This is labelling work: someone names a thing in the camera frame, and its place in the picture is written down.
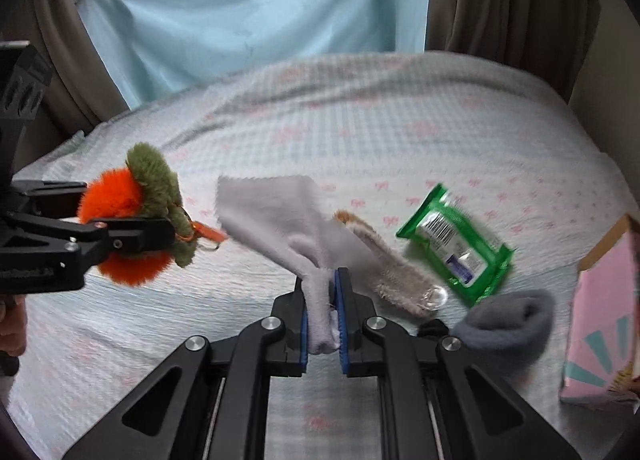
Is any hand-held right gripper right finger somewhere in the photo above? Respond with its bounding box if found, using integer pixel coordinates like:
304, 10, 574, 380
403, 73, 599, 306
334, 268, 583, 460

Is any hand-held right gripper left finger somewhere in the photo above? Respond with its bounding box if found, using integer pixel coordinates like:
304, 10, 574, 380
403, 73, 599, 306
62, 276, 310, 460

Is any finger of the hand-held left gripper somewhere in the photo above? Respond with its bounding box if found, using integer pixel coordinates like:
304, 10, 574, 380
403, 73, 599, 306
0, 180, 89, 215
0, 217, 177, 295

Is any orange and green plush keychain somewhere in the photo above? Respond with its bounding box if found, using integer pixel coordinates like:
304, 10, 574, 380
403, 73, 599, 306
76, 142, 229, 285

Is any light grey cloth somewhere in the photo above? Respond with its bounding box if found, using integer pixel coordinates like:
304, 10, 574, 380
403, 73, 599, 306
215, 175, 386, 356

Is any person's left hand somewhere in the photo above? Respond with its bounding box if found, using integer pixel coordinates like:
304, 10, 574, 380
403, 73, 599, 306
0, 294, 27, 357

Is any beige furry pouch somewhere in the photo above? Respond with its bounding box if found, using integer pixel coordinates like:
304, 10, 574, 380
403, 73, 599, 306
332, 209, 451, 319

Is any green wet wipes packet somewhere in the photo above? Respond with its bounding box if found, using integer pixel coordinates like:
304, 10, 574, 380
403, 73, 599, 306
395, 183, 517, 311

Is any grey rolled sock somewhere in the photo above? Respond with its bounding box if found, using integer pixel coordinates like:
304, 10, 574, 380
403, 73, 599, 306
452, 289, 557, 375

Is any patterned bed sheet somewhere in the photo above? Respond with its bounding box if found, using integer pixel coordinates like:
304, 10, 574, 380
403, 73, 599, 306
9, 50, 640, 460

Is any pink cardboard box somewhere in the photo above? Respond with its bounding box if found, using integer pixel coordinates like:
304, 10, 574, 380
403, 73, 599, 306
559, 213, 640, 411

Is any light blue curtain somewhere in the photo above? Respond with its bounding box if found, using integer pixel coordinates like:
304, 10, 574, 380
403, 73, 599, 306
75, 0, 432, 110

